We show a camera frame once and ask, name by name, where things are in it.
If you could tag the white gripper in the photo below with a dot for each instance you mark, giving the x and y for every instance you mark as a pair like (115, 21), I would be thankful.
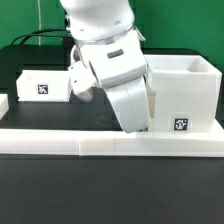
(130, 104)

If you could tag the white drawer cabinet shell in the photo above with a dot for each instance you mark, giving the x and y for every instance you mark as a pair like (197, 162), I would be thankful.
(183, 93)

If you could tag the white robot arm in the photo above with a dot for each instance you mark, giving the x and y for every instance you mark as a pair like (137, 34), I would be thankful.
(107, 55)

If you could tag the white drawer box rear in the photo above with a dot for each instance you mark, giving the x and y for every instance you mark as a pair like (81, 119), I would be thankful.
(43, 86)

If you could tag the white L-shaped border wall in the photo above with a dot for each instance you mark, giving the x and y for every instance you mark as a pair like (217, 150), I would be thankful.
(100, 143)

